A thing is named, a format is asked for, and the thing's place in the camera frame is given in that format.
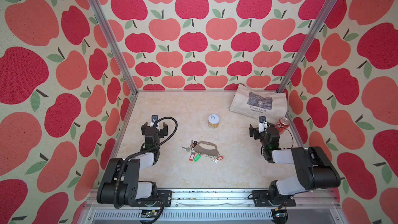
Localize metal car-shaped key holder plate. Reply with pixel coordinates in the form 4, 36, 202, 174
194, 141, 219, 158

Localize red framed tag with key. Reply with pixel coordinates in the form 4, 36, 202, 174
212, 156, 224, 163

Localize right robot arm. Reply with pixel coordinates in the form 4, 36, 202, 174
249, 122, 341, 207

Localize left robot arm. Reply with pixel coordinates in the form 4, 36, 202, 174
96, 115, 178, 209

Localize red soda can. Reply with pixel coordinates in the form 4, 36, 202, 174
275, 117, 290, 134

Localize beige canvas tote bag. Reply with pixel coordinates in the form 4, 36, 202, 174
230, 85, 288, 124

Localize green key tag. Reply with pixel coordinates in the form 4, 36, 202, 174
194, 154, 201, 162

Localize small round tin can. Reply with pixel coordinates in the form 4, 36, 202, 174
208, 114, 220, 129

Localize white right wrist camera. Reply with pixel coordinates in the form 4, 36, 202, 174
258, 116, 268, 133

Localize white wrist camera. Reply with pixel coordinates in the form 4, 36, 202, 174
258, 116, 268, 133
150, 115, 160, 130

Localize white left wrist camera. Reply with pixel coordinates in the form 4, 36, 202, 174
150, 115, 160, 130

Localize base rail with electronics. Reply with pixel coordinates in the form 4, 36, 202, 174
78, 188, 347, 224

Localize aluminium corner post left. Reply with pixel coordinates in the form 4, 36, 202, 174
76, 0, 138, 95

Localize aluminium corner post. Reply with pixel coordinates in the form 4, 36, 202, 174
276, 0, 353, 93
76, 0, 138, 95

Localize aluminium corner post right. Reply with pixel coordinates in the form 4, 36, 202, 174
276, 0, 353, 93

